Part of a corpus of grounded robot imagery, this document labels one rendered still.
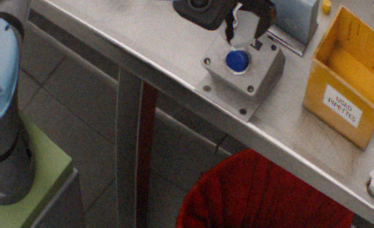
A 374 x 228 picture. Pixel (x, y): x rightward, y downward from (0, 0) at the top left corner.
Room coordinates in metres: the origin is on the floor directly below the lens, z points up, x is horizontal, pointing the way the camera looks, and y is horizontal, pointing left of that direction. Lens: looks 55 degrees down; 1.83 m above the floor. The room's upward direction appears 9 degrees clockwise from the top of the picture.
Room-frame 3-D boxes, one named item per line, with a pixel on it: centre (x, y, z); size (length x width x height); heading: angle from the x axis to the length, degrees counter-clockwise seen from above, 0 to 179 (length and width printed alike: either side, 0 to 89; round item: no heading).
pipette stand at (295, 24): (0.82, -0.10, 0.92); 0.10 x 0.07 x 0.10; 65
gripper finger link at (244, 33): (0.69, -0.06, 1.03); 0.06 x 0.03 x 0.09; 151
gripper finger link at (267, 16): (0.66, -0.05, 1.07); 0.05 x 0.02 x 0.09; 61
